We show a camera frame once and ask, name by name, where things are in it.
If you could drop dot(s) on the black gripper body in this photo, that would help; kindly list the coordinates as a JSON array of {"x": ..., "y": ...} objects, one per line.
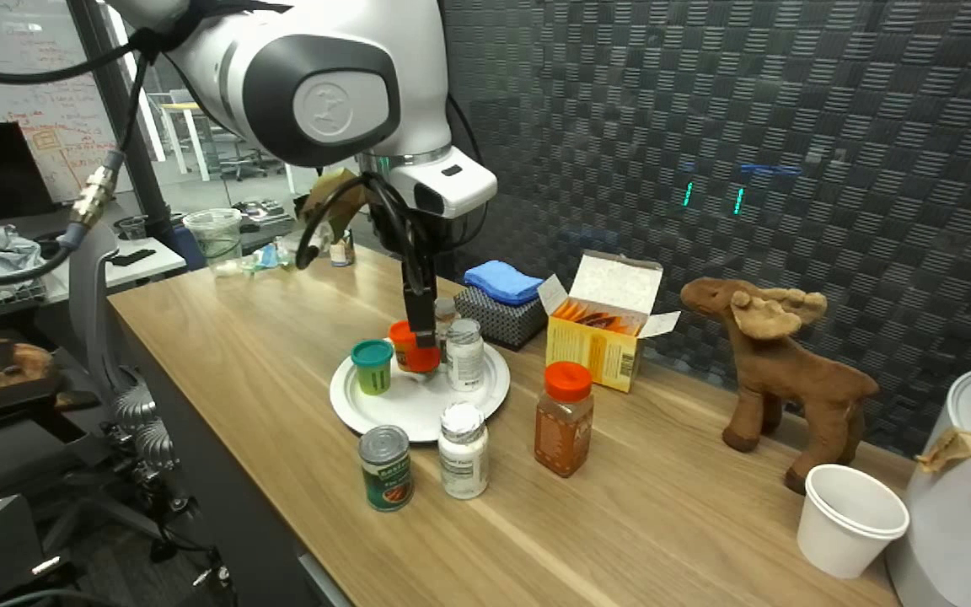
[{"x": 423, "y": 253}]

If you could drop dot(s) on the red toy strawberry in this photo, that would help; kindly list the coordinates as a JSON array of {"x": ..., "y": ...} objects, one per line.
[{"x": 426, "y": 363}]

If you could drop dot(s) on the teal-lid dough tub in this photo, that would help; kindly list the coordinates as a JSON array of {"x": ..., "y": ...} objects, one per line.
[{"x": 371, "y": 368}]

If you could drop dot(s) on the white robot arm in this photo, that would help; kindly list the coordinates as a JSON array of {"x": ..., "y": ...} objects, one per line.
[{"x": 304, "y": 78}]

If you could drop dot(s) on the white paper plate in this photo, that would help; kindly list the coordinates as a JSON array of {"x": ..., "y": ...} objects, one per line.
[{"x": 420, "y": 408}]

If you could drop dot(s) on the labelled tin can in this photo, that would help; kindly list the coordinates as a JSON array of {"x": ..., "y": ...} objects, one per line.
[{"x": 341, "y": 249}]

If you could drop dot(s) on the folded blue cloth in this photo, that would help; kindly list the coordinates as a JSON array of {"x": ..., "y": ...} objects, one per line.
[{"x": 504, "y": 282}]

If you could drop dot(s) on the open yellow cardboard box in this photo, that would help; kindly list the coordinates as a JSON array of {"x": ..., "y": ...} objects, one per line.
[{"x": 597, "y": 342}]

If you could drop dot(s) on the orange-lid spice jar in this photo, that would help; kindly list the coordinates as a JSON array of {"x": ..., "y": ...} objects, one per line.
[{"x": 566, "y": 427}]

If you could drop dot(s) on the clear plastic cup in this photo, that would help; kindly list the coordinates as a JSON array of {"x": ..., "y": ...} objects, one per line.
[{"x": 215, "y": 232}]

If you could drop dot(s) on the white side desk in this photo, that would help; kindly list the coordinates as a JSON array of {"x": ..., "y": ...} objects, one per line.
[{"x": 115, "y": 272}]

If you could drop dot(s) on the brown moose plush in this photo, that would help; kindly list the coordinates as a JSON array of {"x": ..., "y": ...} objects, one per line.
[{"x": 792, "y": 375}]

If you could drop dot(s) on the white paper cup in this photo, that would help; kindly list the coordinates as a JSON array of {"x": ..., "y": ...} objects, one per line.
[{"x": 849, "y": 525}]

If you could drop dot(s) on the grey metal post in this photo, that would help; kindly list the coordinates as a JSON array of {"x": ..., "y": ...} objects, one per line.
[{"x": 88, "y": 297}]

